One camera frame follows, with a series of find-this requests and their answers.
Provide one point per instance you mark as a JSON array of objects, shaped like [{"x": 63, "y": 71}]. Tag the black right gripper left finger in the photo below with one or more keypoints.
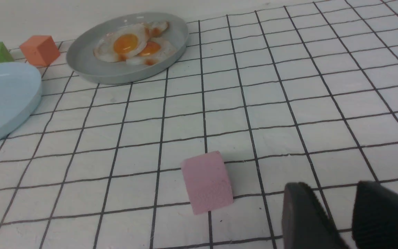
[{"x": 305, "y": 224}]

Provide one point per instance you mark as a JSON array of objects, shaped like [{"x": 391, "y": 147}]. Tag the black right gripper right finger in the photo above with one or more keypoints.
[{"x": 375, "y": 217}]

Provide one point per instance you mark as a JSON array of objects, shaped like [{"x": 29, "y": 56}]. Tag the fried egg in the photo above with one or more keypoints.
[
  {"x": 156, "y": 28},
  {"x": 157, "y": 50},
  {"x": 122, "y": 44}
]

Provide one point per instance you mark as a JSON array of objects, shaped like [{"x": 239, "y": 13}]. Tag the pink foam cube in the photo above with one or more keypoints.
[{"x": 207, "y": 182}]

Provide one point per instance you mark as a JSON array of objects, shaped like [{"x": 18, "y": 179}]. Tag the white grid tablecloth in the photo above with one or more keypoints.
[{"x": 299, "y": 93}]

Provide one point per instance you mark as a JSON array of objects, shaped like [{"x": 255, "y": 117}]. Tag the grey plate with eggs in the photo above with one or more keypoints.
[{"x": 81, "y": 59}]

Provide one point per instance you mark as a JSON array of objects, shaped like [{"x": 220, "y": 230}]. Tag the orange foam cube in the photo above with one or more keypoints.
[{"x": 40, "y": 50}]

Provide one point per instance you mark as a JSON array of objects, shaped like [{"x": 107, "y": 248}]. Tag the light blue centre plate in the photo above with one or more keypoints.
[{"x": 20, "y": 94}]

